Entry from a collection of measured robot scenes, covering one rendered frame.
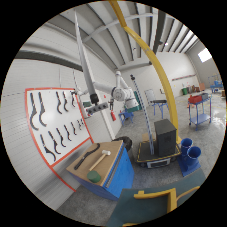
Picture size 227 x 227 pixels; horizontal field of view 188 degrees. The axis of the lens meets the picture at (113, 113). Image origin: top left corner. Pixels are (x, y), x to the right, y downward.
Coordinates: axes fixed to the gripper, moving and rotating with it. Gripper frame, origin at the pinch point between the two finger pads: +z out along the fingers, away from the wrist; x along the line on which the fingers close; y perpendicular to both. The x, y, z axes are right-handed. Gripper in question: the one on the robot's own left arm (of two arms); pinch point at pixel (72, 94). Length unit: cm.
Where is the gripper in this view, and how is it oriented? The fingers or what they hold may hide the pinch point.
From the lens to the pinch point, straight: 196.5
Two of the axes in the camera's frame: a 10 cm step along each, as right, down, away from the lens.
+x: -2.8, 3.2, -9.0
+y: -3.7, -9.0, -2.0
